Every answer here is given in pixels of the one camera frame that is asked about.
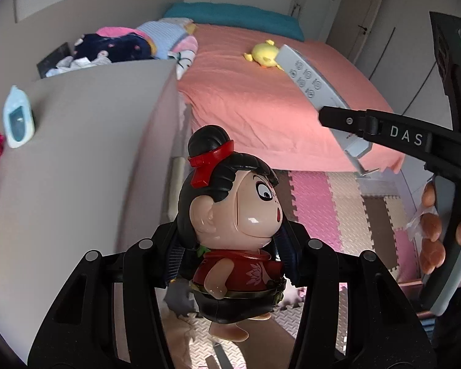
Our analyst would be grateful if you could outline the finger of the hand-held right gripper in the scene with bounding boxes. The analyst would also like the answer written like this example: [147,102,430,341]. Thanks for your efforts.
[318,105,379,139]

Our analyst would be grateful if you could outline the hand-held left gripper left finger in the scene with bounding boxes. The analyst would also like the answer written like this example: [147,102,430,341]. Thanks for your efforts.
[28,225,189,369]

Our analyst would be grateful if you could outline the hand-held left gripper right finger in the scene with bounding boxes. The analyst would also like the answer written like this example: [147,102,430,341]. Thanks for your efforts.
[273,221,436,369]

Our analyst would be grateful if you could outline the grey remote control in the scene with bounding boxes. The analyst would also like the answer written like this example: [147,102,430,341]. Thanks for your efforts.
[275,44,379,177]

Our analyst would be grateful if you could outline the cartoon figure doll red outfit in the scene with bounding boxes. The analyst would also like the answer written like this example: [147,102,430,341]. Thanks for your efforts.
[177,124,287,343]

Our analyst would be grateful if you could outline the light blue handheld device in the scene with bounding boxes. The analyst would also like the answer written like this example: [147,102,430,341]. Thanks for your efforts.
[3,85,35,149]

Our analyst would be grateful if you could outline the person's right hand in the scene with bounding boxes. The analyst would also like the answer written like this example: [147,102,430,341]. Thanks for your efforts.
[420,182,461,274]

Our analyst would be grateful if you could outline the foam puzzle floor mats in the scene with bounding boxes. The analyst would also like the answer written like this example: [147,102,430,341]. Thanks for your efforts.
[169,169,435,369]

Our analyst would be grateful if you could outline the cream foam edge guard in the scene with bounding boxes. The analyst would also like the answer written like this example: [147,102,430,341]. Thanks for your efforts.
[171,157,187,224]

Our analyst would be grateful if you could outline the bed with pink sheet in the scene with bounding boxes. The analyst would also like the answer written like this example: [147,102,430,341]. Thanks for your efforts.
[163,2,404,173]

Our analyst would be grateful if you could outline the yellow duck plush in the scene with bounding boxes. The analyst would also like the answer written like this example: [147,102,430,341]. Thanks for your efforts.
[243,39,285,70]

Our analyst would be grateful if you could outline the white closet doors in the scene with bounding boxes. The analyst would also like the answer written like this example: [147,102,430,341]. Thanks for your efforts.
[326,0,439,97]

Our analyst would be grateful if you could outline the grey cabinet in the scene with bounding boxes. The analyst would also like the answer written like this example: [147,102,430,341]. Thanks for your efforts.
[0,59,189,312]

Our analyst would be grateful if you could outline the teal pillow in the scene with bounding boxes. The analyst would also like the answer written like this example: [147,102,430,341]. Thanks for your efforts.
[163,2,305,42]

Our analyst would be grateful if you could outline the white and pink blanket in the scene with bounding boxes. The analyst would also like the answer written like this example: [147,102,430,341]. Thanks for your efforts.
[171,34,198,79]

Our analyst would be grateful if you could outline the light blue dotted blanket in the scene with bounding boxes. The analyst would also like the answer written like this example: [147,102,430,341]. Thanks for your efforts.
[136,19,189,60]

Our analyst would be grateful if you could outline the white tissues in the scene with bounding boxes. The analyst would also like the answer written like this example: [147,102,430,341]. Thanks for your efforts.
[46,56,112,77]

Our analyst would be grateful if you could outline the navy printed blanket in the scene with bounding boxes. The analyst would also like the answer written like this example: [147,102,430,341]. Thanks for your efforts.
[74,33,153,62]

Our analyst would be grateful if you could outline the black tissue box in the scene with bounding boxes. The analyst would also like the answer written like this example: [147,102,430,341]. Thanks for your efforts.
[36,42,74,79]

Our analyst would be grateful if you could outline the pink plush cloth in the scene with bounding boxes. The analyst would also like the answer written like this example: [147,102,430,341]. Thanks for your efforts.
[96,26,137,39]

